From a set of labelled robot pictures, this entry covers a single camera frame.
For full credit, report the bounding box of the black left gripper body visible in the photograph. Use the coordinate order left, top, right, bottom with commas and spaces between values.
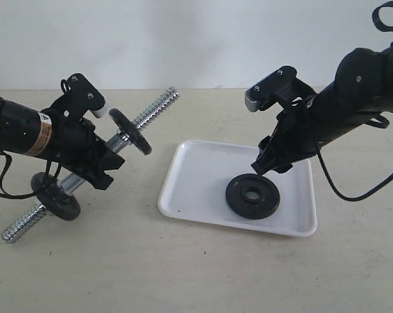
48, 112, 106, 176

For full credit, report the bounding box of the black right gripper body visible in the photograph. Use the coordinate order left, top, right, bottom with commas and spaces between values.
257, 104, 320, 165

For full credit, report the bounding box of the chrome threaded dumbbell bar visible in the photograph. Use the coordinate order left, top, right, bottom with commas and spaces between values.
1, 87, 180, 243

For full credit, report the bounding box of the black weight plate end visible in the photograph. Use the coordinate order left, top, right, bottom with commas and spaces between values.
109, 108, 152, 155

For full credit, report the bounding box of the black weight plate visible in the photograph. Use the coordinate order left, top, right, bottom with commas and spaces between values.
31, 172, 81, 221
225, 173, 280, 220

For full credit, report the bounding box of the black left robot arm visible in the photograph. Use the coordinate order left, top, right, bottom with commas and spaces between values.
0, 91, 125, 190

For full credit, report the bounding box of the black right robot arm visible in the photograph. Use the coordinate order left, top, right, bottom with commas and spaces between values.
245, 46, 393, 175

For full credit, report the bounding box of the white rectangular plastic tray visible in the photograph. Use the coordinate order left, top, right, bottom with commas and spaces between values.
158, 140, 317, 237

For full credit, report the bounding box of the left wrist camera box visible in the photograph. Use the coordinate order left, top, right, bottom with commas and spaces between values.
61, 73, 108, 125

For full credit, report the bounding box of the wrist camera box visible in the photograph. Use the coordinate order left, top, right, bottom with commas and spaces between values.
244, 65, 317, 112
61, 73, 108, 125

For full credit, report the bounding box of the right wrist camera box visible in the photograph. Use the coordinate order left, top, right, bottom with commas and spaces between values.
244, 65, 317, 112

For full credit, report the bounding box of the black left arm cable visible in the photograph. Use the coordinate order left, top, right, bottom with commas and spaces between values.
0, 151, 62, 199

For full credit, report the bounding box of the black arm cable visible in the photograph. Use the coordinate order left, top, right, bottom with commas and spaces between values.
315, 0, 393, 200
0, 151, 62, 199

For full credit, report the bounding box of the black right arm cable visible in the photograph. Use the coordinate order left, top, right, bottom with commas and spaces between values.
315, 0, 393, 200

